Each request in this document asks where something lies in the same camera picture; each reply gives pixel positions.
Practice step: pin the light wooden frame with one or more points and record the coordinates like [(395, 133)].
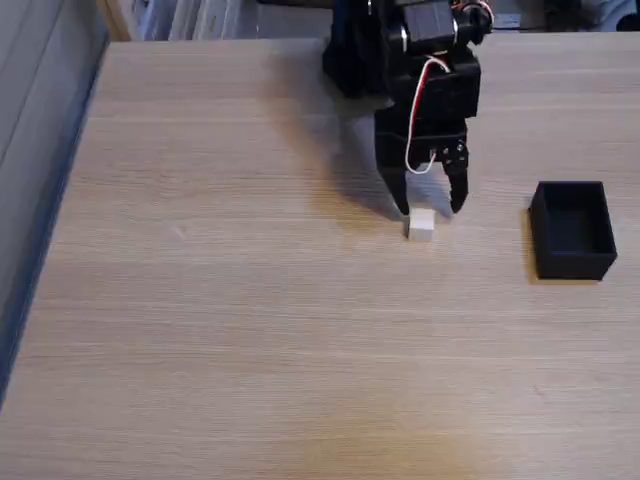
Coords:
[(114, 20)]

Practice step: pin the white sheets stack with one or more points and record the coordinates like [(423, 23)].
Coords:
[(200, 19)]

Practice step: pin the black open box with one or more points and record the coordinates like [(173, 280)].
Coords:
[(572, 230)]

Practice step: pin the white cube block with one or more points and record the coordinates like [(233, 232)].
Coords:
[(421, 226)]

